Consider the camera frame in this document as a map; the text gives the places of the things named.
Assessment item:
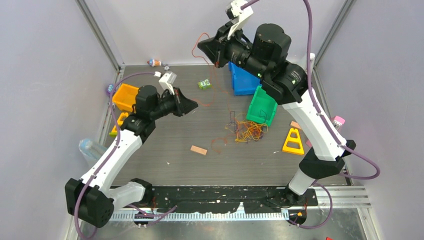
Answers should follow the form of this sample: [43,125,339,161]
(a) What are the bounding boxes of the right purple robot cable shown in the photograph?
[240,0,381,230]

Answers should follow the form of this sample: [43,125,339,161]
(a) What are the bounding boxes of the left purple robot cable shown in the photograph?
[73,71,178,240]

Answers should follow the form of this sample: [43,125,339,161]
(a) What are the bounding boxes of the yellow triangle block right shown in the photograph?
[281,128,305,156]

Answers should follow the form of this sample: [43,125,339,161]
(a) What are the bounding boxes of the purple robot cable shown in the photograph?
[240,0,381,230]
[73,71,178,240]

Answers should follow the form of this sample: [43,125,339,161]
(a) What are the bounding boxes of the yellow triangle block left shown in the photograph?
[108,112,129,137]

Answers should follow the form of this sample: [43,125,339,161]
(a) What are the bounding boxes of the small wooden block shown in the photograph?
[190,145,208,156]

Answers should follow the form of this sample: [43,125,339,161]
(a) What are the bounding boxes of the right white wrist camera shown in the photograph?
[226,0,254,40]

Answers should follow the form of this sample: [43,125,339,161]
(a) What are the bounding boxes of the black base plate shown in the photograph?
[133,185,318,214]

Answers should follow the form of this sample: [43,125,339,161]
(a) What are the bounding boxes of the clear plastic bottle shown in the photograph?
[78,138,107,168]

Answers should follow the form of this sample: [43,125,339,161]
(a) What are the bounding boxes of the small clown figurine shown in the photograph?
[146,58,163,67]

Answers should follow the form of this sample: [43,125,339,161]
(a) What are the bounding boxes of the green plastic bin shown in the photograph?
[246,85,278,127]

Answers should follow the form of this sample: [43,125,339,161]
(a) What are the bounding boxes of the blue plastic bin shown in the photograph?
[228,62,261,96]

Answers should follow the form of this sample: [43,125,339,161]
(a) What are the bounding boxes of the pink metronome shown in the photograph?
[305,115,346,149]

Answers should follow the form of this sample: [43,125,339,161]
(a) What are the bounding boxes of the orange plastic bin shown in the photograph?
[112,83,139,112]

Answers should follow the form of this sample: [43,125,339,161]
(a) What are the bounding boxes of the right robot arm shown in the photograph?
[197,22,355,205]

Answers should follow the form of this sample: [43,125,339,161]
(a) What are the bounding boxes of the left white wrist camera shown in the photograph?
[158,71,177,95]

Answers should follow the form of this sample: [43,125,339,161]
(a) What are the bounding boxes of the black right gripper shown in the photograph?
[197,21,268,81]

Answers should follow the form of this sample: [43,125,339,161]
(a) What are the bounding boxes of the yellow triangle block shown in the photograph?
[108,112,129,137]
[281,128,305,156]

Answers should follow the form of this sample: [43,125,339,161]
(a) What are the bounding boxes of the green monster toy block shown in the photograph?
[197,79,212,90]

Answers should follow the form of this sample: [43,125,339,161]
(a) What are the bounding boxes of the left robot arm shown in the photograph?
[65,85,199,228]

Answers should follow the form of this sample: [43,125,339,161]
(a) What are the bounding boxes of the purple round toy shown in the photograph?
[105,84,116,97]

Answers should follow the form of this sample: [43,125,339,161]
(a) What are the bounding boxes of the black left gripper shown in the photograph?
[150,87,198,120]

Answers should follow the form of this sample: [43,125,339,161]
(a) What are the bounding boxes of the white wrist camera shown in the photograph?
[226,0,254,40]
[158,71,177,95]

